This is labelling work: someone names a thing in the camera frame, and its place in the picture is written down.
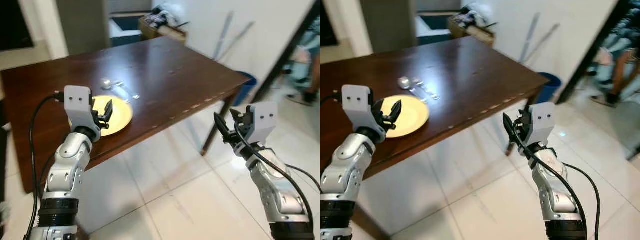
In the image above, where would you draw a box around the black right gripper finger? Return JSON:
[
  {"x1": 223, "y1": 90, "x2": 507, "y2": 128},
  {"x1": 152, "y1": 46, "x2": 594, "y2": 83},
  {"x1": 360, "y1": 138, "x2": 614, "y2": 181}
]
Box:
[
  {"x1": 502, "y1": 112, "x2": 520, "y2": 146},
  {"x1": 213, "y1": 112, "x2": 236, "y2": 145}
]

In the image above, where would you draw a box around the round yellow plate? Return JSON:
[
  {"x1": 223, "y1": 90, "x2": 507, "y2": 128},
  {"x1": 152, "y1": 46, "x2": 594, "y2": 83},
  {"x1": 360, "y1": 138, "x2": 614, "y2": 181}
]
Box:
[
  {"x1": 92, "y1": 95, "x2": 134, "y2": 137},
  {"x1": 375, "y1": 94, "x2": 430, "y2": 139}
]

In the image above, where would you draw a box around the silver metal spoon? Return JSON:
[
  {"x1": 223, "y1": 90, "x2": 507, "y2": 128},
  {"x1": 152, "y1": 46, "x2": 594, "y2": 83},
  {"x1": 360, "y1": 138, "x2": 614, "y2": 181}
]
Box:
[
  {"x1": 101, "y1": 78, "x2": 127, "y2": 100},
  {"x1": 398, "y1": 76, "x2": 427, "y2": 102}
]

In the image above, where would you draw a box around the silver metal fork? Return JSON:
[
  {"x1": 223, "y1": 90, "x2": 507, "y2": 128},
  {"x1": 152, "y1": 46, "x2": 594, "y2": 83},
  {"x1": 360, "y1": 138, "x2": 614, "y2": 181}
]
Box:
[
  {"x1": 414, "y1": 81, "x2": 441, "y2": 100},
  {"x1": 115, "y1": 81, "x2": 141, "y2": 100}
]

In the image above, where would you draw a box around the blue plastic bin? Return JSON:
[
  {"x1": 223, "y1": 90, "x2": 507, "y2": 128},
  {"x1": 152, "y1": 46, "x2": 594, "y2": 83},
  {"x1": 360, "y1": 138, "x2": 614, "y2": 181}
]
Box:
[
  {"x1": 231, "y1": 71, "x2": 259, "y2": 107},
  {"x1": 536, "y1": 72, "x2": 563, "y2": 105}
]

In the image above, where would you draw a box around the dark brown wooden table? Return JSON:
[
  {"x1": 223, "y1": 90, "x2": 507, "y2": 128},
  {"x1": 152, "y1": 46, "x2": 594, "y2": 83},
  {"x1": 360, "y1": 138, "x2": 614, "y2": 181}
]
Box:
[
  {"x1": 320, "y1": 36, "x2": 551, "y2": 182},
  {"x1": 0, "y1": 36, "x2": 251, "y2": 195}
]

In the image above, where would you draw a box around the person in shorts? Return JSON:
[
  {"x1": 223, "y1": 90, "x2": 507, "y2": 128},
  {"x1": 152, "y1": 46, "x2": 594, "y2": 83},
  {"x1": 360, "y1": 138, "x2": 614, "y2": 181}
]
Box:
[
  {"x1": 590, "y1": 7, "x2": 640, "y2": 107},
  {"x1": 286, "y1": 17, "x2": 321, "y2": 105}
]

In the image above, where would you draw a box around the dark blue floor mat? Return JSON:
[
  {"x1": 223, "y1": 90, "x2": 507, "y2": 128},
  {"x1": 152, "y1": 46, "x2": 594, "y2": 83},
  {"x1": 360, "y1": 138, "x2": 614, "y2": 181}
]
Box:
[
  {"x1": 417, "y1": 12, "x2": 453, "y2": 46},
  {"x1": 109, "y1": 13, "x2": 144, "y2": 47}
]

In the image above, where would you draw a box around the grey partition panel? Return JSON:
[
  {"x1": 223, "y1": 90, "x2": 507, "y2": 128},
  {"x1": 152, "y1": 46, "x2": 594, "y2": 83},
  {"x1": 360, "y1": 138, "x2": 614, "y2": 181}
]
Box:
[
  {"x1": 360, "y1": 0, "x2": 419, "y2": 55},
  {"x1": 55, "y1": 0, "x2": 111, "y2": 57}
]

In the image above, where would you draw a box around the cardboard box with clutter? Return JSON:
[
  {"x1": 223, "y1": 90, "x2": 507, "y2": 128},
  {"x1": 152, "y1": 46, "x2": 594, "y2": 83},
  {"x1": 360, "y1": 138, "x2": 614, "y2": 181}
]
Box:
[
  {"x1": 448, "y1": 4, "x2": 497, "y2": 49},
  {"x1": 138, "y1": 4, "x2": 189, "y2": 46}
]

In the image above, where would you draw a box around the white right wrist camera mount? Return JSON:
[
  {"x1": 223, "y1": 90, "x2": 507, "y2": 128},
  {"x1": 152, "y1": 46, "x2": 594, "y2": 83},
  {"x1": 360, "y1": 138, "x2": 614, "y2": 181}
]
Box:
[
  {"x1": 242, "y1": 102, "x2": 279, "y2": 147},
  {"x1": 529, "y1": 102, "x2": 557, "y2": 147}
]

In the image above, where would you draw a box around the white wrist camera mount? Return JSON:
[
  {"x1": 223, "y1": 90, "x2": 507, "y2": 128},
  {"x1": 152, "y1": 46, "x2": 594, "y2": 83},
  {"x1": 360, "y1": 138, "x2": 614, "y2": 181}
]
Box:
[
  {"x1": 529, "y1": 102, "x2": 557, "y2": 147},
  {"x1": 63, "y1": 85, "x2": 102, "y2": 132},
  {"x1": 242, "y1": 102, "x2": 279, "y2": 147},
  {"x1": 341, "y1": 84, "x2": 387, "y2": 136}
]

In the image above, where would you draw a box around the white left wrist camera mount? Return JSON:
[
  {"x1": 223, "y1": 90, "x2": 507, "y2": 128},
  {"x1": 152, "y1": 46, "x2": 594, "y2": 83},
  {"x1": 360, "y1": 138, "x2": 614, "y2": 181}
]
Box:
[
  {"x1": 341, "y1": 84, "x2": 387, "y2": 136},
  {"x1": 63, "y1": 85, "x2": 102, "y2": 132}
]

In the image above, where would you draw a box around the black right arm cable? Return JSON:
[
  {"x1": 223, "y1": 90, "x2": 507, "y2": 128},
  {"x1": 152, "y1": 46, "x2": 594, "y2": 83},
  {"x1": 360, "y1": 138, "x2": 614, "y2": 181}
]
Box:
[
  {"x1": 234, "y1": 114, "x2": 321, "y2": 236},
  {"x1": 512, "y1": 117, "x2": 601, "y2": 240}
]

